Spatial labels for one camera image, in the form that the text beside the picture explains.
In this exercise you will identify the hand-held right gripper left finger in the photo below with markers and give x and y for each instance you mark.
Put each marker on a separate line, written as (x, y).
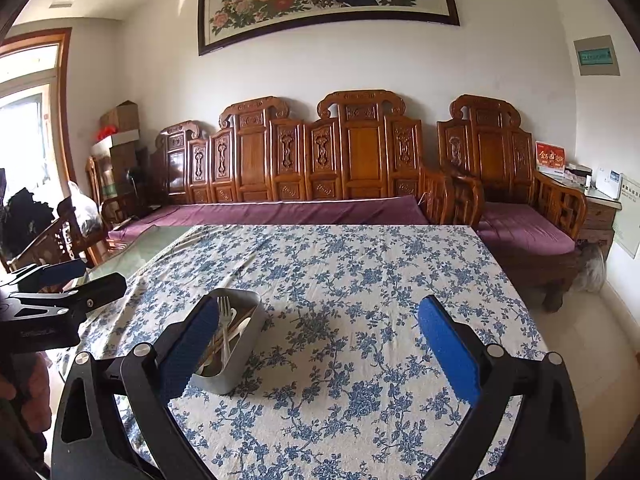
(187, 350)

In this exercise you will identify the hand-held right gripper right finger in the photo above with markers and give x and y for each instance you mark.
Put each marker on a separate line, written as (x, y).
(447, 347)

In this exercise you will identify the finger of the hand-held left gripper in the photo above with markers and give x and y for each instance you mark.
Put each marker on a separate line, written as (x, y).
(55, 272)
(95, 290)

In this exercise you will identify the wooden chopstick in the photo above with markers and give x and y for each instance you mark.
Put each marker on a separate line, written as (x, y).
(235, 328)

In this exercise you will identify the metal fork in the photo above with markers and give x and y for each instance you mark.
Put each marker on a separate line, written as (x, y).
(223, 310)

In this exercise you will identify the rectangular metal tin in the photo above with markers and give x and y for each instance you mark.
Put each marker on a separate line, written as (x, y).
(245, 355)

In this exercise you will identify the person's left hand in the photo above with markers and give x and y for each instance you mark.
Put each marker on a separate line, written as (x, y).
(37, 385)

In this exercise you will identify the carved wooden chair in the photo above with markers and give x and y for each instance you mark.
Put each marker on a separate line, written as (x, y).
(55, 240)

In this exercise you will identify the dark cloth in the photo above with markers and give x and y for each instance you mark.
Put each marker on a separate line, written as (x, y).
(25, 220)

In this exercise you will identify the white plastic bag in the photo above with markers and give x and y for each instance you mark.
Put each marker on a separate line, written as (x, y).
(85, 210)

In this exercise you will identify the blue floral tablecloth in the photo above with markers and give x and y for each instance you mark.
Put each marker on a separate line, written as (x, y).
(350, 360)

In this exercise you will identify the dark cabinet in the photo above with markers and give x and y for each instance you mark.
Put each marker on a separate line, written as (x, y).
(127, 170)

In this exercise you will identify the purple armchair cushion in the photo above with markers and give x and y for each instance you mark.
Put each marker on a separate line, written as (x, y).
(525, 230)

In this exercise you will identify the white flat box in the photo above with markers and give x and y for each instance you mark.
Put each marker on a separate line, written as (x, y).
(117, 142)

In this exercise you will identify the grey plastic bag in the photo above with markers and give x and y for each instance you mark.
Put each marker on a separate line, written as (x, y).
(591, 267)

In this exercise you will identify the long purple sofa cushion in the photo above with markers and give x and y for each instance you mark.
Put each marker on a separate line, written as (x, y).
(280, 212)

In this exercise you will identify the brown cardboard box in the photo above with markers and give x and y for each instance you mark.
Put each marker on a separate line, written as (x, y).
(120, 116)

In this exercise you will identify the carved wooden armchair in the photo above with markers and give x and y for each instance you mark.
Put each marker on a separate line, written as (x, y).
(490, 155)

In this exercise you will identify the wooden side table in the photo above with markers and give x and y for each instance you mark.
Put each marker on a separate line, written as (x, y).
(597, 217)

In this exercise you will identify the red card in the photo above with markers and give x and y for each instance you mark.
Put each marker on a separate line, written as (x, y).
(550, 157)

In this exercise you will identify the long carved wooden sofa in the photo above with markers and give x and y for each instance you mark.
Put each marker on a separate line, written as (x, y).
(360, 150)

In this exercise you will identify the white desk phone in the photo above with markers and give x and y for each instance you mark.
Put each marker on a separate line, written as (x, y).
(607, 183)

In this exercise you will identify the wooden door frame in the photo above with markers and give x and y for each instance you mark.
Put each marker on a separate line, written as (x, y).
(62, 110)

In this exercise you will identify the grey wall box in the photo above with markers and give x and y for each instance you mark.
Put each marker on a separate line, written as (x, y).
(596, 55)

